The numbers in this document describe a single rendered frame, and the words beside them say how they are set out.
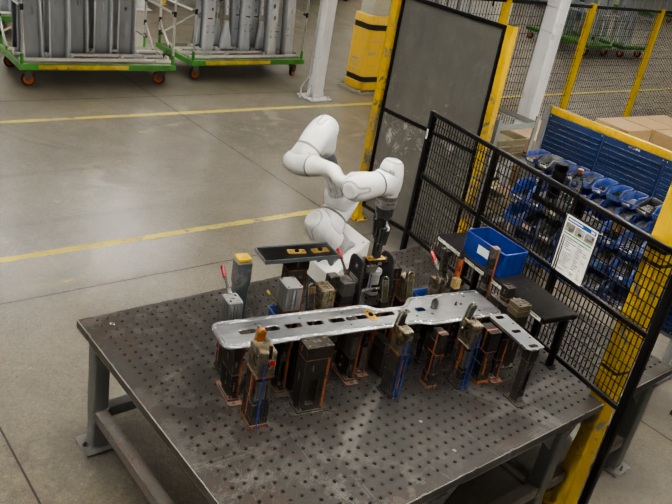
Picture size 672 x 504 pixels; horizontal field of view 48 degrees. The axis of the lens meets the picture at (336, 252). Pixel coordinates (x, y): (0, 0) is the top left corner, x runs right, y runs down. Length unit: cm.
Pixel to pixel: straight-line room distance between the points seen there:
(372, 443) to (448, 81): 345
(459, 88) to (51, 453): 375
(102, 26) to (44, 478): 710
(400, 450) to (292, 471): 47
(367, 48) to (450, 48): 525
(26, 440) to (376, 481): 188
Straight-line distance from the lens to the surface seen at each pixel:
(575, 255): 374
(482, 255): 395
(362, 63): 1111
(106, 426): 377
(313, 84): 1040
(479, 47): 569
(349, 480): 292
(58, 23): 967
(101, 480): 384
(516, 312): 361
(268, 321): 315
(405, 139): 624
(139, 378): 327
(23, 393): 436
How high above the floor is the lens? 266
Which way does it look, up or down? 26 degrees down
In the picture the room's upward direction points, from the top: 10 degrees clockwise
